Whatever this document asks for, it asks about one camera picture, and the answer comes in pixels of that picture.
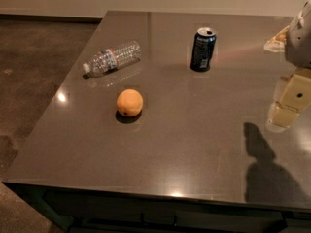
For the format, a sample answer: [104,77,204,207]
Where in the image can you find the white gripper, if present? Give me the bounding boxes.
[263,0,311,133]

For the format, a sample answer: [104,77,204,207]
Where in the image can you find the dark drawer handle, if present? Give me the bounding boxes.
[140,213,177,227]

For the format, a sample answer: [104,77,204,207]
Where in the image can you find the orange fruit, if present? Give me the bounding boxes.
[117,89,143,117]

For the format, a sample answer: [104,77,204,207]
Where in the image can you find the blue pepsi can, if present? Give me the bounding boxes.
[190,27,217,72]

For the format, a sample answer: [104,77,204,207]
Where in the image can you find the clear plastic water bottle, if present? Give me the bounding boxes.
[83,41,141,78]

